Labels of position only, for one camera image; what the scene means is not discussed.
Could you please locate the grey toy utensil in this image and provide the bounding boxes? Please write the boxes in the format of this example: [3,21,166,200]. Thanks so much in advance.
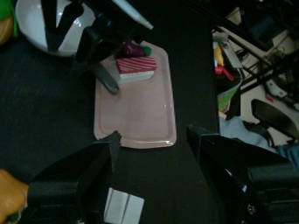
[93,63,122,96]

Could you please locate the orange yellow toy food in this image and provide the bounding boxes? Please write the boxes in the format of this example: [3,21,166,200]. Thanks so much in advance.
[0,168,31,224]

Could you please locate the grey blue cloth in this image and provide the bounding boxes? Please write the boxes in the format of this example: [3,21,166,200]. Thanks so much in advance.
[220,115,278,153]

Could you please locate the red plastic tool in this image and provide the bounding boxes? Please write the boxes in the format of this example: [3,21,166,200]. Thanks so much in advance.
[214,64,237,82]

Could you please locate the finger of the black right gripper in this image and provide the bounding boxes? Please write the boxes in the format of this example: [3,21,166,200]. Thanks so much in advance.
[53,2,86,53]
[41,0,62,53]

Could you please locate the blue striped fabric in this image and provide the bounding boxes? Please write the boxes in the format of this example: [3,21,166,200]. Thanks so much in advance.
[274,143,299,172]

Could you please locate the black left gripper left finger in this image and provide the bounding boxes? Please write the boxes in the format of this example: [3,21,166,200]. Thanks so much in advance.
[17,130,123,224]

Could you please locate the purple toy eggplant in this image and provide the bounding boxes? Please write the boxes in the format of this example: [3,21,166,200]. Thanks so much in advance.
[117,40,154,60]

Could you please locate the yellow plastic tool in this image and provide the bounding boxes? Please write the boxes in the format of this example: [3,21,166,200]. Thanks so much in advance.
[213,43,226,67]

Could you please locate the pink plastic tray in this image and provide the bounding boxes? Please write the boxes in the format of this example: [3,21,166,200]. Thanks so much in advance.
[93,40,179,150]

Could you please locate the red white nigiri sushi toy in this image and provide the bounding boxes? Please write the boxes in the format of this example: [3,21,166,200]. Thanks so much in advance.
[117,55,159,85]

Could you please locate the black chair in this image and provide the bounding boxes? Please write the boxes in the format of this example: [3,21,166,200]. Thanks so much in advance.
[250,98,299,141]

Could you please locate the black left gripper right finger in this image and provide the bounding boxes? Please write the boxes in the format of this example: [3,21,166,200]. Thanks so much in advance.
[186,124,299,224]

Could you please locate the white toy pot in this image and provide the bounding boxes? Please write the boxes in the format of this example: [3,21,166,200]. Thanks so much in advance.
[14,0,99,58]

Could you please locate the yellow green toy food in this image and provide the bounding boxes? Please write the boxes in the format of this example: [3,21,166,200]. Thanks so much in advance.
[0,0,21,46]

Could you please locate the green paper sheet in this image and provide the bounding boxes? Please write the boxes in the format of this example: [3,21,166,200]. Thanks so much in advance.
[217,84,244,113]

